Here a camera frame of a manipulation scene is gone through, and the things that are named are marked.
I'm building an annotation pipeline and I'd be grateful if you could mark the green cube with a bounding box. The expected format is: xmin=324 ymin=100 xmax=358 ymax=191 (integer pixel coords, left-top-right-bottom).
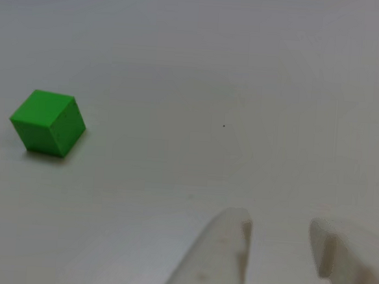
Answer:
xmin=6 ymin=87 xmax=89 ymax=158

